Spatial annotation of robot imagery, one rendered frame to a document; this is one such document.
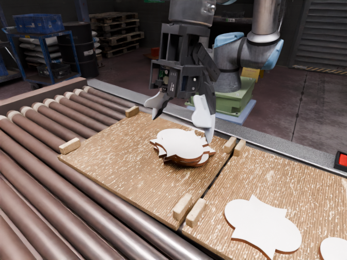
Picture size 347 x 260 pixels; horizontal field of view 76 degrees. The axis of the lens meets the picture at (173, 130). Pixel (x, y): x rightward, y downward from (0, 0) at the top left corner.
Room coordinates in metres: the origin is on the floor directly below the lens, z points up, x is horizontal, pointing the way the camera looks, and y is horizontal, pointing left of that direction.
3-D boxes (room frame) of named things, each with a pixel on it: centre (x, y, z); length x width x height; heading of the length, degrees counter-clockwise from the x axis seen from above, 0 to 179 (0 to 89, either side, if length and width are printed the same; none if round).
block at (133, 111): (0.75, 0.16, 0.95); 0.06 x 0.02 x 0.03; 146
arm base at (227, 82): (0.99, -0.23, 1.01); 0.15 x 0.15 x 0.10
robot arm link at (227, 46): (0.98, -0.24, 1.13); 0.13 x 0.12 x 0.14; 58
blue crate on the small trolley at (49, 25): (3.40, 1.85, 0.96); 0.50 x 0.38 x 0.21; 75
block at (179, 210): (0.32, -0.02, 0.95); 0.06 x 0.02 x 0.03; 146
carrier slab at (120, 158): (0.53, 0.07, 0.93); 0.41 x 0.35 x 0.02; 56
